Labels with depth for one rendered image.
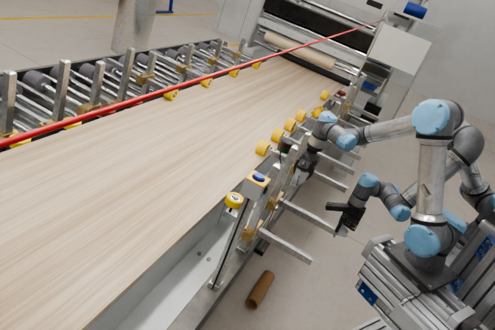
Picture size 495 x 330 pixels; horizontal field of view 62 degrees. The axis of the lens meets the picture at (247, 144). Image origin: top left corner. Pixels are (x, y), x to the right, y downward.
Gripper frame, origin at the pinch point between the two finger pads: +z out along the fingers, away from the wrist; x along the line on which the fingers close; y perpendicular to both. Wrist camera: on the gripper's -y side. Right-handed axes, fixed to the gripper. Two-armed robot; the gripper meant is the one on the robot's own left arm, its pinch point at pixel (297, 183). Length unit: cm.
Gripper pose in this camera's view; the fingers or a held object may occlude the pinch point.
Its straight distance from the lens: 187.1
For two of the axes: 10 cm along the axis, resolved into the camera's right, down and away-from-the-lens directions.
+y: 3.9, -3.0, 8.7
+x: -8.6, -4.5, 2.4
